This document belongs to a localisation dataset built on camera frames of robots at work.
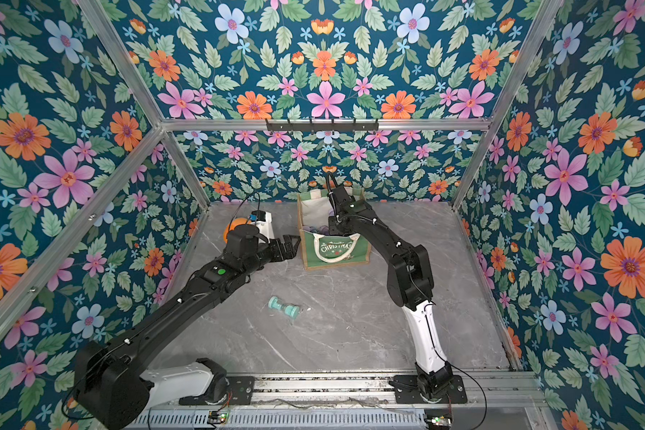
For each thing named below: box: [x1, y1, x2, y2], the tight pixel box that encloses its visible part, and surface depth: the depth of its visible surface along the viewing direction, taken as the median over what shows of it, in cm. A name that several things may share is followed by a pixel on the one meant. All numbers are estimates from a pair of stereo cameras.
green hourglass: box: [267, 295, 301, 319], surface depth 90 cm
